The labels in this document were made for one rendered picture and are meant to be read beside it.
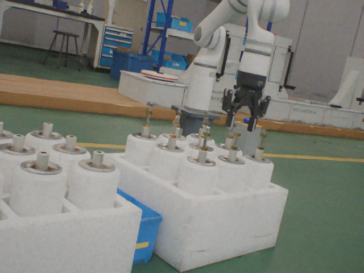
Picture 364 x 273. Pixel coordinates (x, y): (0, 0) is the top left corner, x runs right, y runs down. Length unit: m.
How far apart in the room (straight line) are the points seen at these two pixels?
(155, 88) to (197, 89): 1.61
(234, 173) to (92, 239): 0.45
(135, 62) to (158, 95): 2.46
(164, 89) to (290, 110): 1.32
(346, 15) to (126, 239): 7.12
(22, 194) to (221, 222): 0.51
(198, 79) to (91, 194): 0.88
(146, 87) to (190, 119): 1.66
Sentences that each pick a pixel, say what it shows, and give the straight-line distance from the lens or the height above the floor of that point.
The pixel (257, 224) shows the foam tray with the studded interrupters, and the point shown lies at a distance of 1.26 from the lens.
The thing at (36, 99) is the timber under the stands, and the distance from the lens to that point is 2.90.
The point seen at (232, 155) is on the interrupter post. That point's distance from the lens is 1.19.
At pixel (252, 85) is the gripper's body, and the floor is 0.46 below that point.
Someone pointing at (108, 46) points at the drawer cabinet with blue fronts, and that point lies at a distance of 6.65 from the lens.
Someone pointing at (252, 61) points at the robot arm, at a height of 0.52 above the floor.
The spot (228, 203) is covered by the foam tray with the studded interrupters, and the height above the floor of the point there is 0.16.
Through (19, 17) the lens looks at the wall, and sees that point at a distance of 9.37.
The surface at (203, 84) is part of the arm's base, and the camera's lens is 1.66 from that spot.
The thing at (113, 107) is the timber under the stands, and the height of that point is 0.05.
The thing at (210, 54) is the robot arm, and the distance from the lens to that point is 1.69.
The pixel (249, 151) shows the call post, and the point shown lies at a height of 0.22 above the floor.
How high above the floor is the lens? 0.51
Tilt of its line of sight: 11 degrees down
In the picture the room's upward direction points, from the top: 11 degrees clockwise
